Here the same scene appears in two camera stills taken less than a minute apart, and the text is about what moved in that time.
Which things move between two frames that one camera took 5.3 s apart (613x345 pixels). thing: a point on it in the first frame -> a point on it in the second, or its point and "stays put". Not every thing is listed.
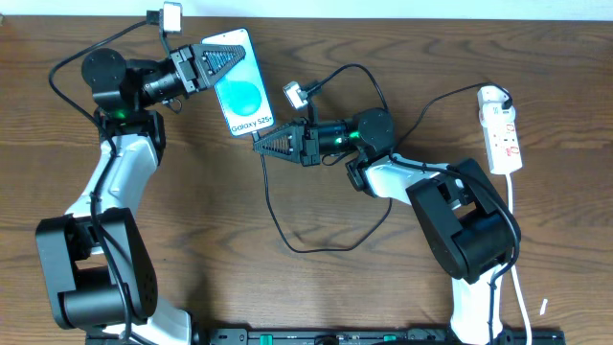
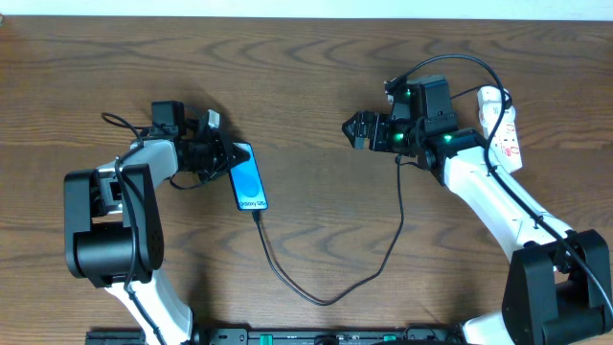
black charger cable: x=374 y=233 -> x=350 y=292
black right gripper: x=309 y=144 -> x=374 y=132
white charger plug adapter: x=489 y=97 stays put
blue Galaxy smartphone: x=242 y=89 -> x=248 y=181
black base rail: x=364 y=336 stays put
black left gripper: x=183 y=70 -> x=225 y=153
